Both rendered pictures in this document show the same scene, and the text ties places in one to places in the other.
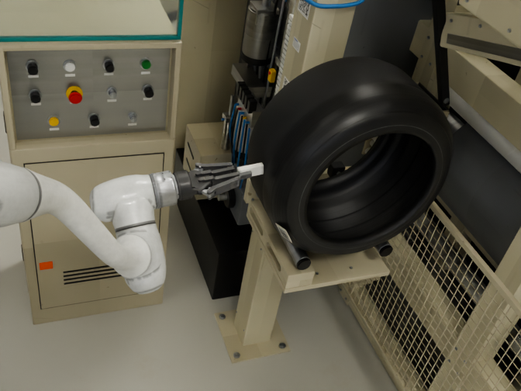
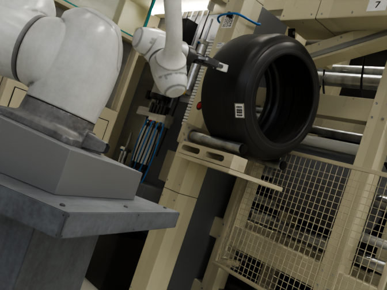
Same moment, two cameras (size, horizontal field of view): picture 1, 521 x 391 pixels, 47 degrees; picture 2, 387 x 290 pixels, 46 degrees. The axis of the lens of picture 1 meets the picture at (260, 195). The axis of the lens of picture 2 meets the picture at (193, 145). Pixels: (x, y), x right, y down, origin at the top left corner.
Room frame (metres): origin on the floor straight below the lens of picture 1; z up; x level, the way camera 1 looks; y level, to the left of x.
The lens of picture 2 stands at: (-0.49, 0.46, 0.77)
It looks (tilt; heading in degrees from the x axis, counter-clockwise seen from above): 2 degrees up; 347
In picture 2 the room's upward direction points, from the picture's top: 19 degrees clockwise
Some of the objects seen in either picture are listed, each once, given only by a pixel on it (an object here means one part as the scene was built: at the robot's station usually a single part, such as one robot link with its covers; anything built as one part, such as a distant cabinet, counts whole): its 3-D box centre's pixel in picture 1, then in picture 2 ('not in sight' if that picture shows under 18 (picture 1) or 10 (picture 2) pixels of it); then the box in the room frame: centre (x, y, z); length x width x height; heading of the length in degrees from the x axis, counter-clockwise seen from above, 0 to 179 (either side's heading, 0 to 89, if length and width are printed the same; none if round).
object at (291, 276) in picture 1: (278, 239); (211, 155); (1.43, -0.08, 0.83); 0.36 x 0.09 x 0.06; 27
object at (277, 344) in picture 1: (251, 330); not in sight; (1.71, -0.08, 0.01); 0.27 x 0.27 x 0.02; 27
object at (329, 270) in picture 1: (315, 241); (229, 171); (1.49, -0.21, 0.80); 0.37 x 0.36 x 0.02; 117
